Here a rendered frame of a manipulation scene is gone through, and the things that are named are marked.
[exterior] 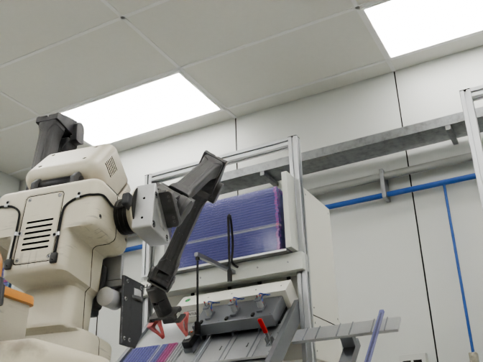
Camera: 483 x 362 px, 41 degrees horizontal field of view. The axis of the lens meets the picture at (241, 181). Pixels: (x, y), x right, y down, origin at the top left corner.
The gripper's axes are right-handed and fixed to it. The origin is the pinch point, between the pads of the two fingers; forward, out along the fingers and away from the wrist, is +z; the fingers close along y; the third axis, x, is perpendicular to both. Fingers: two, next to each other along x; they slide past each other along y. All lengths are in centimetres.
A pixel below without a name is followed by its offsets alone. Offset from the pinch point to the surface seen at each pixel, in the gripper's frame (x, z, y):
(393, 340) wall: -145, 109, -28
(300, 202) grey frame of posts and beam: -63, -15, -35
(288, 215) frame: -53, -15, -32
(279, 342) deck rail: -9.6, 13.6, -32.6
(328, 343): -48, 42, -32
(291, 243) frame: -45, -6, -33
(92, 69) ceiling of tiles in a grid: -188, -86, 122
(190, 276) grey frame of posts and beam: -44.0, 0.5, 14.9
